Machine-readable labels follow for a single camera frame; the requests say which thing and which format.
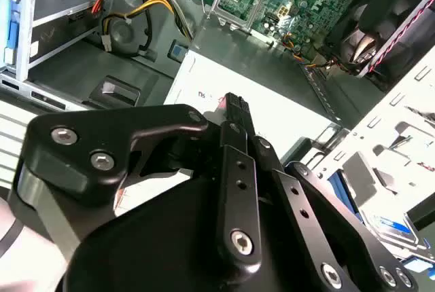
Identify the hard disk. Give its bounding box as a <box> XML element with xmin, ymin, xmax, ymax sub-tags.
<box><xmin>328</xmin><ymin>168</ymin><xmax>431</xmax><ymax>272</ymax></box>

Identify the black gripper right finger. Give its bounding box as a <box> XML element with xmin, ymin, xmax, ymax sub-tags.
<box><xmin>239</xmin><ymin>96</ymin><xmax>421</xmax><ymax>292</ymax></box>

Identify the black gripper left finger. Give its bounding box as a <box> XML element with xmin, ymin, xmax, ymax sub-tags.
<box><xmin>18</xmin><ymin>92</ymin><xmax>263</xmax><ymax>270</ymax></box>

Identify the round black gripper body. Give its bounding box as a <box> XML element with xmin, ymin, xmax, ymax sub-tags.
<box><xmin>63</xmin><ymin>176</ymin><xmax>307</xmax><ymax>292</ymax></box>

